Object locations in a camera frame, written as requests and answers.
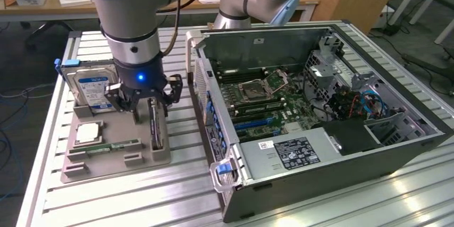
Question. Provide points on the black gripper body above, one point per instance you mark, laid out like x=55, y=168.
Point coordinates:
x=140, y=76

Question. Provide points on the graphics card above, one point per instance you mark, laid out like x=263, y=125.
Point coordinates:
x=155, y=127

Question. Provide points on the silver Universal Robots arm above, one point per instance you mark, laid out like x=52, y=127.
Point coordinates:
x=132, y=11

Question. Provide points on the blue expansion slot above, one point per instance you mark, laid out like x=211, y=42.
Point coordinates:
x=252, y=123

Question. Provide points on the hard disk with blue label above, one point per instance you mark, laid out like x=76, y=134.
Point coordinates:
x=92, y=88

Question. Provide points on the silver CPU chip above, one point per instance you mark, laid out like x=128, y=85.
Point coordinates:
x=89, y=134

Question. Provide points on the grey parts rack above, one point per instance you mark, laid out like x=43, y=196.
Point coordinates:
x=113, y=142

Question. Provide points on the green RAM stick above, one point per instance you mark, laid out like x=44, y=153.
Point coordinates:
x=105, y=147

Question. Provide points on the CPU socket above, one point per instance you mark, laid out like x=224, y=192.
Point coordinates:
x=256, y=87

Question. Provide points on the installed RAM stick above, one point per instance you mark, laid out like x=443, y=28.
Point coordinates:
x=258, y=108

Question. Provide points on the green motherboard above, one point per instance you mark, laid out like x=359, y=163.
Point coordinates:
x=263, y=104

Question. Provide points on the grey power supply unit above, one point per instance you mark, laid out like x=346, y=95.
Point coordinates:
x=290, y=155

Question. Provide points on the open black PC case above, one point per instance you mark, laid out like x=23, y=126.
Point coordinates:
x=319, y=115

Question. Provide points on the metal disk bay cage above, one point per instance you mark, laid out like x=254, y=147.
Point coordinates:
x=331, y=70

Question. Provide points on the white table leg frame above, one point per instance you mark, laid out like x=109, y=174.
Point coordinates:
x=430, y=1

